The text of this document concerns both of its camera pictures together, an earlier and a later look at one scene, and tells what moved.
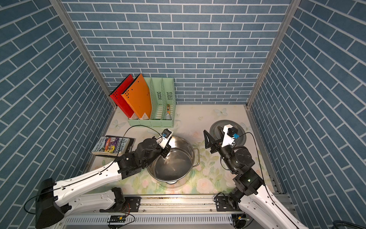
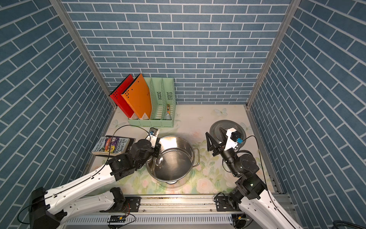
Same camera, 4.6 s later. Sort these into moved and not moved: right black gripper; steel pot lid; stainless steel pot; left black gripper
Moved: left black gripper
Not moved: steel pot lid; stainless steel pot; right black gripper
